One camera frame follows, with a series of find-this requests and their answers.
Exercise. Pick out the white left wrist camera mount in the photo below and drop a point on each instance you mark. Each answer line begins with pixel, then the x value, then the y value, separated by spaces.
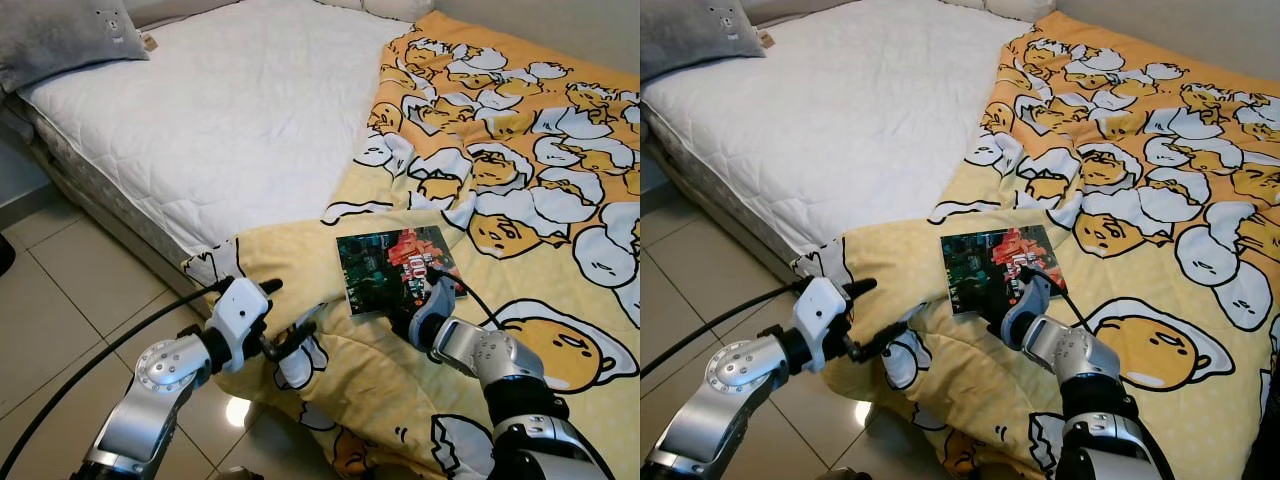
pixel 822 315
pixel 240 315

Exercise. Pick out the yellow cartoon egg blanket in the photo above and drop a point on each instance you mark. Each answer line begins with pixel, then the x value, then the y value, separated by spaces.
pixel 520 130
pixel 1150 130

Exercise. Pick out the white quilted mattress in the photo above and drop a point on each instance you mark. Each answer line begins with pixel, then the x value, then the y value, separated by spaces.
pixel 850 110
pixel 230 110

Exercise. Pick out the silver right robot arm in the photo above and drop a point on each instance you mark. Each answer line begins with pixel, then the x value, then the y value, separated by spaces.
pixel 1070 350
pixel 490 355

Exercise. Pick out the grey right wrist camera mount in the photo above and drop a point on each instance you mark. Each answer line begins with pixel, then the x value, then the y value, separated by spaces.
pixel 432 315
pixel 1025 310

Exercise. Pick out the dark cover book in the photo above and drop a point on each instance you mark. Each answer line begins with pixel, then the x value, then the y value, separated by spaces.
pixel 385 265
pixel 985 265

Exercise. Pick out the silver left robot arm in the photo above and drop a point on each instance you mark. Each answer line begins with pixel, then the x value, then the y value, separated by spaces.
pixel 140 420
pixel 710 420

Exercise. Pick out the grey plush pillow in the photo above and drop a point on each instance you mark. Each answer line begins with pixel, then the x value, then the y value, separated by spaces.
pixel 690 30
pixel 60 40

